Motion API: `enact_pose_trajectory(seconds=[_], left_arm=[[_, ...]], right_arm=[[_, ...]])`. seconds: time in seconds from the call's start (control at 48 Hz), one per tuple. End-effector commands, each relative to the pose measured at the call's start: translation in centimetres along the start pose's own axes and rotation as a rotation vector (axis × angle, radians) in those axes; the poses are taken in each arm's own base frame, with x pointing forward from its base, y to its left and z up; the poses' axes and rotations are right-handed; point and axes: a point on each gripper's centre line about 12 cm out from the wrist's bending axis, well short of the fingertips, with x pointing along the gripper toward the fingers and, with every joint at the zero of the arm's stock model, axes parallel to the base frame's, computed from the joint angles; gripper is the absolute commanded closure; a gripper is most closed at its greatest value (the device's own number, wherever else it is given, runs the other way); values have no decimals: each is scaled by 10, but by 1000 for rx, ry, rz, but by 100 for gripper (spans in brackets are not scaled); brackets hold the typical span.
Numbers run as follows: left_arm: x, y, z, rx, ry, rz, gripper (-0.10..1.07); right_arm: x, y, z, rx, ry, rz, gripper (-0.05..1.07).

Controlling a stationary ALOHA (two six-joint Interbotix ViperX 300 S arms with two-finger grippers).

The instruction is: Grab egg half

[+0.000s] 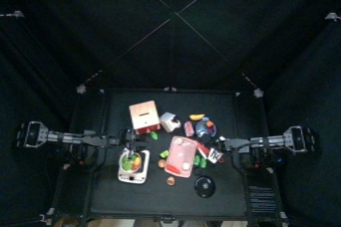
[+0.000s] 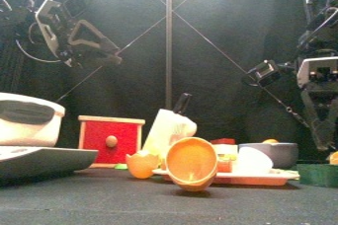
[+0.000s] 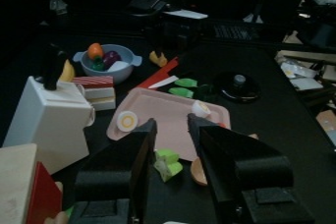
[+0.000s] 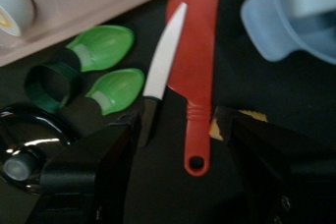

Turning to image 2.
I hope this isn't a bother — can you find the white cable loop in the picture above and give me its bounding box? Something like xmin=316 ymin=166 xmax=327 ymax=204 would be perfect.
xmin=14 ymin=21 xmax=62 ymax=64

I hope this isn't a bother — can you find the red toy block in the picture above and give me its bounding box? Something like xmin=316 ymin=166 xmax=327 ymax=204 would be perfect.
xmin=209 ymin=137 xmax=237 ymax=145

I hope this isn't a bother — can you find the white yellow toy block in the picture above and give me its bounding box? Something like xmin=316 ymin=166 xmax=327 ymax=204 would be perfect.
xmin=212 ymin=143 xmax=239 ymax=162

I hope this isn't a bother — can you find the orange toy fruit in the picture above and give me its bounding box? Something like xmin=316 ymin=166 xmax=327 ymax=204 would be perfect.
xmin=325 ymin=151 xmax=338 ymax=166

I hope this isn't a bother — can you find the grey white kitchen scale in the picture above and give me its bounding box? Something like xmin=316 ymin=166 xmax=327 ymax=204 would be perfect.
xmin=0 ymin=145 xmax=100 ymax=181

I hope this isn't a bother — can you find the red wooden drawer box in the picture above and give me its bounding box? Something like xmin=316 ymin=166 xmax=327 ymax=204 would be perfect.
xmin=76 ymin=114 xmax=146 ymax=169

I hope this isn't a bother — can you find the orange white tray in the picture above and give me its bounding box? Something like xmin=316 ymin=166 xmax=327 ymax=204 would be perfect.
xmin=152 ymin=168 xmax=300 ymax=188

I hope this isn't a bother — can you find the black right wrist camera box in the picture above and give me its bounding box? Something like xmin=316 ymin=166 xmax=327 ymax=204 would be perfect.
xmin=243 ymin=59 xmax=281 ymax=88

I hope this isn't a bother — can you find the white egg half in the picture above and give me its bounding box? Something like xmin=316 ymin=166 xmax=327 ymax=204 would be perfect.
xmin=233 ymin=146 xmax=275 ymax=176

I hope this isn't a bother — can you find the white pot with dark handle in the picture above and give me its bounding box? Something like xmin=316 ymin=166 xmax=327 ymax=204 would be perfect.
xmin=0 ymin=92 xmax=65 ymax=148

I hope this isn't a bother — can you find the grey toy pot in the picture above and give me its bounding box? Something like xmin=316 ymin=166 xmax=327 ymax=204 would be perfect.
xmin=237 ymin=141 xmax=299 ymax=170

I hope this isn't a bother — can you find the small cracked orange egg shell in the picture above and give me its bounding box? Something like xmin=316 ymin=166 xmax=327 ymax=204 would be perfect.
xmin=124 ymin=150 xmax=161 ymax=180

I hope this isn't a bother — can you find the vertical metal frame pole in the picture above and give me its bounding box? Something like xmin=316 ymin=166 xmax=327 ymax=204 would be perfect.
xmin=165 ymin=0 xmax=173 ymax=110

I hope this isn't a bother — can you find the dark green box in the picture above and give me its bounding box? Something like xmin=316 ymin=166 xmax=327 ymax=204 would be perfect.
xmin=295 ymin=163 xmax=338 ymax=189

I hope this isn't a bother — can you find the large orange egg shell half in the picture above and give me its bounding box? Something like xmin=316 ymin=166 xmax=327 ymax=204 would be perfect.
xmin=165 ymin=136 xmax=218 ymax=192

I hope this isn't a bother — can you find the black knife handle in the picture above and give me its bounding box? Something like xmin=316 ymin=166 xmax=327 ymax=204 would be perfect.
xmin=170 ymin=92 xmax=193 ymax=115

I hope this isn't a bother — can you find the white knife block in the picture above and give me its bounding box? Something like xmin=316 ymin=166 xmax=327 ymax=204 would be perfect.
xmin=141 ymin=108 xmax=197 ymax=158

